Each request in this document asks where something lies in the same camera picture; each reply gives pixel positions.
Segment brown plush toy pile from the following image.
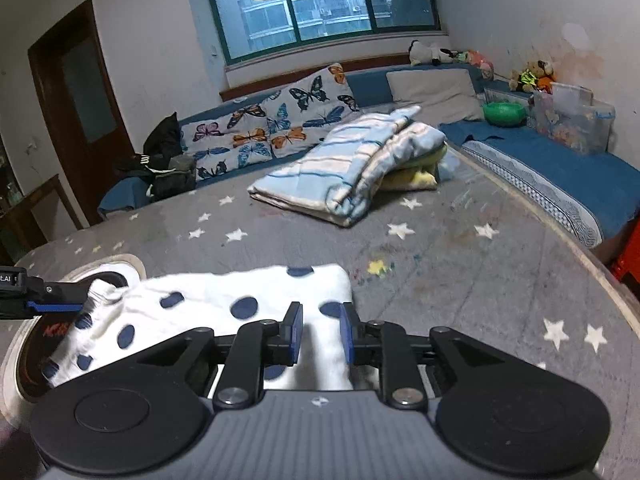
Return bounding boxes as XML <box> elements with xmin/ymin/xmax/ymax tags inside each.
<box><xmin>509</xmin><ymin>60</ymin><xmax>557</xmax><ymax>93</ymax></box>

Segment butterfly print blanket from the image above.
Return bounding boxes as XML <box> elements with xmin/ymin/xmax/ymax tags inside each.
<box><xmin>180</xmin><ymin>62</ymin><xmax>361</xmax><ymax>182</ymax></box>

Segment pink plush toy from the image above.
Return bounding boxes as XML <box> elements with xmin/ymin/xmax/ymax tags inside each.
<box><xmin>467</xmin><ymin>50</ymin><xmax>495</xmax><ymax>81</ymax></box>

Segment grey cushion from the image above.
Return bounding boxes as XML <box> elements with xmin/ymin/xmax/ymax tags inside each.
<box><xmin>386</xmin><ymin>67</ymin><xmax>486</xmax><ymax>123</ymax></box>

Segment green framed window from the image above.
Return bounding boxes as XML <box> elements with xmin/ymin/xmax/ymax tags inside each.
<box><xmin>200</xmin><ymin>0</ymin><xmax>443</xmax><ymax>66</ymax></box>

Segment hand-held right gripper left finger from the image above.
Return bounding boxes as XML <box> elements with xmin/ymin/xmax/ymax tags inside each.
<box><xmin>135</xmin><ymin>301</ymin><xmax>304</xmax><ymax>408</ymax></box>

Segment red plastic stool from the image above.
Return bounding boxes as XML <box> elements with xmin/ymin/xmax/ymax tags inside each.
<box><xmin>611</xmin><ymin>247</ymin><xmax>640</xmax><ymax>301</ymax></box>

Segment clear plastic storage box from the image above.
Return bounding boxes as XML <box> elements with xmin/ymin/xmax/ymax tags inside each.
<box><xmin>530</xmin><ymin>82</ymin><xmax>616</xmax><ymax>156</ymax></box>

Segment dark wooden cabinet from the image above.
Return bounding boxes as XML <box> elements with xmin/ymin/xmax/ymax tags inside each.
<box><xmin>0</xmin><ymin>175</ymin><xmax>83</xmax><ymax>266</ymax></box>

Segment white navy polka dot garment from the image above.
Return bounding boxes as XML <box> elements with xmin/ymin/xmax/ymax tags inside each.
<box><xmin>42</xmin><ymin>264</ymin><xmax>381</xmax><ymax>393</ymax></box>

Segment folded yellow cloth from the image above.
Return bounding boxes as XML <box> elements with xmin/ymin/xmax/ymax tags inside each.
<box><xmin>382</xmin><ymin>146</ymin><xmax>448</xmax><ymax>192</ymax></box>

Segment black white plush toy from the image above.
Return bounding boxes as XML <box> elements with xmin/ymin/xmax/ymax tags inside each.
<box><xmin>409</xmin><ymin>40</ymin><xmax>468</xmax><ymax>67</ymax></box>

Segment brown wooden door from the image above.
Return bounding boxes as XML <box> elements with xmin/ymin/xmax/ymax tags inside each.
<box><xmin>27</xmin><ymin>0</ymin><xmax>136</xmax><ymax>226</ymax></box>

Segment folded blue striped clothes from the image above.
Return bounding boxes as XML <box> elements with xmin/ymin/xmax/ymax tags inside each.
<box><xmin>247</xmin><ymin>105</ymin><xmax>448</xmax><ymax>227</ymax></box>

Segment grey star tablecloth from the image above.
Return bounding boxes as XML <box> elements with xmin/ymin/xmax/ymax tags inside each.
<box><xmin>0</xmin><ymin>140</ymin><xmax>640</xmax><ymax>480</ymax></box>

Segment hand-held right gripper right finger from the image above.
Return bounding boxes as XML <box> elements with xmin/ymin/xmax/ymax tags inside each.
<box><xmin>339</xmin><ymin>301</ymin><xmax>501</xmax><ymax>408</ymax></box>

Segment green bowl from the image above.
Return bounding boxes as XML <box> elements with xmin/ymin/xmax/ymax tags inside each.
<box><xmin>481</xmin><ymin>101</ymin><xmax>528</xmax><ymax>127</ymax></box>

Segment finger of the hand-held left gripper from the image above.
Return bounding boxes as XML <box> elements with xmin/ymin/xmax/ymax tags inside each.
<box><xmin>26</xmin><ymin>280</ymin><xmax>91</xmax><ymax>317</ymax></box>

